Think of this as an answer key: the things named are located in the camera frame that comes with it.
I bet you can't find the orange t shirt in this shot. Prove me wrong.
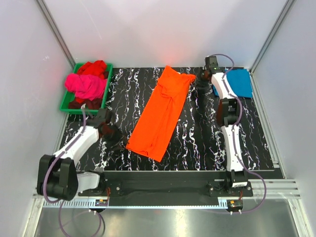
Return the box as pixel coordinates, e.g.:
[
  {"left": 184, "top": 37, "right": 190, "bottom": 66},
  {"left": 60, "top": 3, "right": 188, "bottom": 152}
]
[{"left": 126, "top": 66, "right": 196, "bottom": 162}]

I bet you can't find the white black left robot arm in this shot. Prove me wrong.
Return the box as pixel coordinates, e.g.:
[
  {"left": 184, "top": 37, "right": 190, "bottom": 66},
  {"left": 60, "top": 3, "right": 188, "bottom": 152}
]
[{"left": 37, "top": 122, "right": 123, "bottom": 203}]

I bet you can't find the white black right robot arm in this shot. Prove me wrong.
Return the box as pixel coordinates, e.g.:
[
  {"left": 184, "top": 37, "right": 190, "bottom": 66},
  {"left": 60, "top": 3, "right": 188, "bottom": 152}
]
[{"left": 200, "top": 67, "right": 248, "bottom": 196}]

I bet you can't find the dark maroon t shirt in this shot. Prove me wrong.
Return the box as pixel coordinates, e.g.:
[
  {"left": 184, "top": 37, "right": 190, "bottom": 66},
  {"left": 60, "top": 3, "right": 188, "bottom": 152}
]
[{"left": 68, "top": 98, "right": 102, "bottom": 110}]

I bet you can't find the folded blue t shirt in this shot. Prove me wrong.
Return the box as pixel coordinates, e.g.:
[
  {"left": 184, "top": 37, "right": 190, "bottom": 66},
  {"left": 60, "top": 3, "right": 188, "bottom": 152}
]
[{"left": 211, "top": 69, "right": 252, "bottom": 99}]

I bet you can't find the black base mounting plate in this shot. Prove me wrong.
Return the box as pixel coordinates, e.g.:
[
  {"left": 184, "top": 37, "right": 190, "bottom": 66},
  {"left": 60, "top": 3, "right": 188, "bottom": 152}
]
[{"left": 79, "top": 171, "right": 253, "bottom": 208}]

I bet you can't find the pink t shirt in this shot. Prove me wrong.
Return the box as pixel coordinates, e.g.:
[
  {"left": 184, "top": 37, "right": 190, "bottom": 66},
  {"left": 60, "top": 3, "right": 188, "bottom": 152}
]
[{"left": 65, "top": 74, "right": 107, "bottom": 100}]

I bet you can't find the green plastic bin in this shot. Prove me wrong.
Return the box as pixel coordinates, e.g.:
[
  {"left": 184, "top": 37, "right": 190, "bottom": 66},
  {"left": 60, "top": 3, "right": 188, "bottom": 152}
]
[{"left": 60, "top": 60, "right": 113, "bottom": 115}]

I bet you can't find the left connector box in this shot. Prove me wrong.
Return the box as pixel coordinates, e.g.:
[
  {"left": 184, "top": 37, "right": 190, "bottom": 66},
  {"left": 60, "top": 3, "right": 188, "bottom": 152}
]
[{"left": 95, "top": 199, "right": 109, "bottom": 207}]

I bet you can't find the connector box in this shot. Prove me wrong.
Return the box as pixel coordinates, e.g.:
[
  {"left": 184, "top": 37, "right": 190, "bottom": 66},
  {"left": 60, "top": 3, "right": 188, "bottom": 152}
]
[
  {"left": 95, "top": 199, "right": 109, "bottom": 207},
  {"left": 228, "top": 199, "right": 243, "bottom": 209}
]

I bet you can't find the red t shirt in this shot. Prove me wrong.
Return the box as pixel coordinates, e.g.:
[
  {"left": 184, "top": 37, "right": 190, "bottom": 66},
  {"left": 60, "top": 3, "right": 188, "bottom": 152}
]
[{"left": 77, "top": 60, "right": 107, "bottom": 79}]

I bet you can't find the right connector box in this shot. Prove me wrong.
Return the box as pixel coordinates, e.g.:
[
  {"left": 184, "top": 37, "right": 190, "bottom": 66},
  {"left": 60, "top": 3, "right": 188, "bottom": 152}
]
[{"left": 228, "top": 199, "right": 243, "bottom": 209}]

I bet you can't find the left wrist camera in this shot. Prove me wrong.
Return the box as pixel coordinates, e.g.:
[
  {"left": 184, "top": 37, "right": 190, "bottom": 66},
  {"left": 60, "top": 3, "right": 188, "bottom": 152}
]
[{"left": 95, "top": 109, "right": 113, "bottom": 124}]

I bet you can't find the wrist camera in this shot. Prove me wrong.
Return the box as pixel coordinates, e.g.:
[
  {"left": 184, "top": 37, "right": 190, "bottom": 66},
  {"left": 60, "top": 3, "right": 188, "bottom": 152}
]
[
  {"left": 95, "top": 109, "right": 113, "bottom": 124},
  {"left": 205, "top": 55, "right": 222, "bottom": 74}
]

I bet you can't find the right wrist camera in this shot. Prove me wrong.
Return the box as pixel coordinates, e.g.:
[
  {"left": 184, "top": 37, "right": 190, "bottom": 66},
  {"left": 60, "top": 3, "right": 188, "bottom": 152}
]
[{"left": 205, "top": 55, "right": 222, "bottom": 74}]

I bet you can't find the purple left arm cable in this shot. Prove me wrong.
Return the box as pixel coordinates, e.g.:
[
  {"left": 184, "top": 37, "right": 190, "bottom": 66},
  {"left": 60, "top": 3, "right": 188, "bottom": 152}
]
[{"left": 43, "top": 106, "right": 106, "bottom": 237}]

